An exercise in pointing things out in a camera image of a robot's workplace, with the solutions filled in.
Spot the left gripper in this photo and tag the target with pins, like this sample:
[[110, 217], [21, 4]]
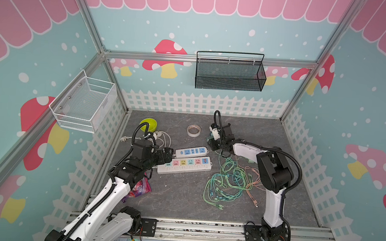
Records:
[[168, 156]]

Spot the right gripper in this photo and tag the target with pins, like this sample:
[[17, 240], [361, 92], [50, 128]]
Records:
[[211, 143]]

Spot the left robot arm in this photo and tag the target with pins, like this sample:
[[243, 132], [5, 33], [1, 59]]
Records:
[[92, 224]]

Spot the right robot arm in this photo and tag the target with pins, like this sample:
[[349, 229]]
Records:
[[275, 174]]

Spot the small white power strip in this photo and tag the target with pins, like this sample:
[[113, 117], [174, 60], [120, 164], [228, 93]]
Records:
[[191, 152]]

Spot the large white power strip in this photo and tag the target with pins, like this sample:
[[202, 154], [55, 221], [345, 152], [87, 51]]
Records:
[[186, 165]]

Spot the green plastic bowl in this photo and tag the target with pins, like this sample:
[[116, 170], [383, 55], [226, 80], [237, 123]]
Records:
[[152, 125]]

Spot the purple candy bag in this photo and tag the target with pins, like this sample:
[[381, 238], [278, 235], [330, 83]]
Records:
[[141, 188]]

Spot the roll of tape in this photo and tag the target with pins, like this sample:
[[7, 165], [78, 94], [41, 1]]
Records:
[[193, 130]]

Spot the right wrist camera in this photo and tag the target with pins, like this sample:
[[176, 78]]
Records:
[[215, 132]]

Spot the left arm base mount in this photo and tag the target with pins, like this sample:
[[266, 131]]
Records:
[[144, 227]]

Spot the black mesh wall basket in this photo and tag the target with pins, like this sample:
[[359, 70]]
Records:
[[239, 71]]

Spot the white mesh wall basket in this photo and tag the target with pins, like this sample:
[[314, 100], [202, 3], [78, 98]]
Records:
[[84, 103]]

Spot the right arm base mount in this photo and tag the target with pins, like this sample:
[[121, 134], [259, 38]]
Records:
[[253, 232]]

